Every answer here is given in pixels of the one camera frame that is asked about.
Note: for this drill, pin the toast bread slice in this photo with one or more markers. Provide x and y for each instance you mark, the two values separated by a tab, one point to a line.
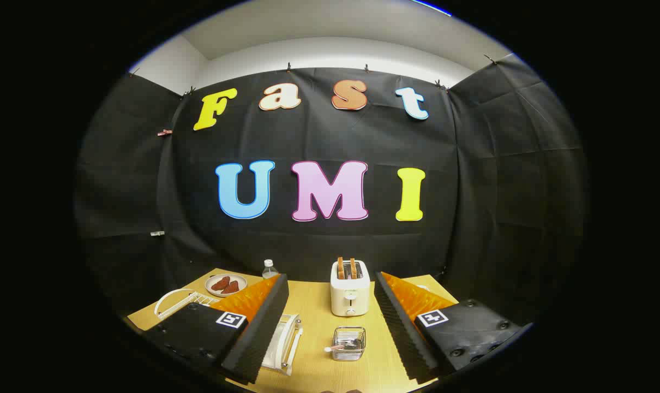
340	268
353	268

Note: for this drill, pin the white toaster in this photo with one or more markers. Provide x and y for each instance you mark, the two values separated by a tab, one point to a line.
350	297

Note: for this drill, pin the small cream plate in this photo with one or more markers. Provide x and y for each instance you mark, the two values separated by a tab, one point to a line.
240	281

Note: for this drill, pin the red sausage piece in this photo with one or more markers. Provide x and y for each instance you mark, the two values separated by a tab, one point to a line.
220	284
231	287

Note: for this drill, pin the black backdrop cloth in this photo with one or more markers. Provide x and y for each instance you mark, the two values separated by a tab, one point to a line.
472	191

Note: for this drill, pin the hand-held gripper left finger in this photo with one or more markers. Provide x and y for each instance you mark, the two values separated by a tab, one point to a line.
253	338

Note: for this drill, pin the green label drink bottle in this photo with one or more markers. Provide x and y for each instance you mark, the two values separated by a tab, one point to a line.
269	271

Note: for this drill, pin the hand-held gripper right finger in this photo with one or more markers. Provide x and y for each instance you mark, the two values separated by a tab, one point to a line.
409	338

